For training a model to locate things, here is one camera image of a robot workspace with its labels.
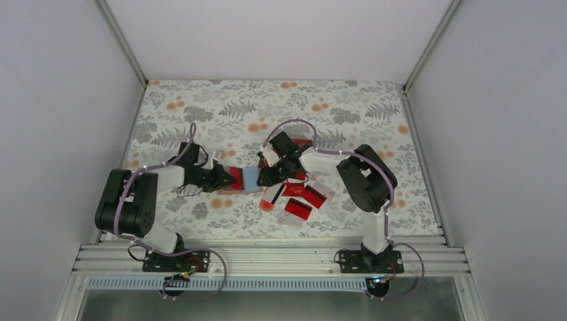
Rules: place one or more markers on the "red card black stripe right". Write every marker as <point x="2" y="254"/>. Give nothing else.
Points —
<point x="313" y="197"/>

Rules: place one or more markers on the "white card black stripe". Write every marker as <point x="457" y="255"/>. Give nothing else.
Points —
<point x="270" y="197"/>

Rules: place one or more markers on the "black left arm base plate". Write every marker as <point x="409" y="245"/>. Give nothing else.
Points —
<point x="195" y="261"/>

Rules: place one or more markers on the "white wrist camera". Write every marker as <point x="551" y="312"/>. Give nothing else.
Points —
<point x="214" y="158"/>
<point x="268" y="157"/>

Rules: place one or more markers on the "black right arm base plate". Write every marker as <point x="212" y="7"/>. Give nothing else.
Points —
<point x="358" y="262"/>

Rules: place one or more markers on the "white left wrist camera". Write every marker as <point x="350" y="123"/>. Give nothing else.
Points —
<point x="214" y="158"/>

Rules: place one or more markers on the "red VIP card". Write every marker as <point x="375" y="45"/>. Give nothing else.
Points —
<point x="302" y="142"/>
<point x="293" y="189"/>

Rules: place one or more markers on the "aluminium corner post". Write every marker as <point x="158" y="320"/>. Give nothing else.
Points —
<point x="432" y="43"/>
<point x="120" y="37"/>

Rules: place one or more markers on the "red card black stripe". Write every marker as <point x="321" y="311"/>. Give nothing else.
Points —
<point x="313" y="197"/>
<point x="298" y="208"/>

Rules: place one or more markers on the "white perforated cable duct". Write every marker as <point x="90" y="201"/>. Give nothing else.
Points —
<point x="204" y="283"/>

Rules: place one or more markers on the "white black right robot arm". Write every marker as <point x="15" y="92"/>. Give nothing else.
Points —
<point x="368" y="181"/>

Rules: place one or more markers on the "aluminium corner post right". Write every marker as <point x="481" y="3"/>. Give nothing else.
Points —
<point x="432" y="43"/>

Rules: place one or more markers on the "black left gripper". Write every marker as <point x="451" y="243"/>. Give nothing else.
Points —
<point x="217" y="182"/>

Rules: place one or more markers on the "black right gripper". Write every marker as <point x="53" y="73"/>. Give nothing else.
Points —
<point x="269" y="179"/>

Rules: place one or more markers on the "aluminium front rail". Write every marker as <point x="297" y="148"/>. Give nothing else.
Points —
<point x="301" y="258"/>

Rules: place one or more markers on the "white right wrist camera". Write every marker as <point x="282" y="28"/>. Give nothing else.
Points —
<point x="268" y="157"/>

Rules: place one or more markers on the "tan leather card holder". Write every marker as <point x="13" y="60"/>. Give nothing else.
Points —
<point x="246" y="181"/>

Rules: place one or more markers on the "aluminium corner post left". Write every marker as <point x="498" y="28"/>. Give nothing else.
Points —
<point x="120" y="37"/>

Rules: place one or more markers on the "red card black stripe bottom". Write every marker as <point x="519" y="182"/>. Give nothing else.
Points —
<point x="298" y="208"/>

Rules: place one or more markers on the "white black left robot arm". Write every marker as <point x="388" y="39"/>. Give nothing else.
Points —
<point x="127" y="207"/>

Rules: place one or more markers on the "white floral card bottom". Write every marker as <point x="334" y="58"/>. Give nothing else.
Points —
<point x="289" y="219"/>

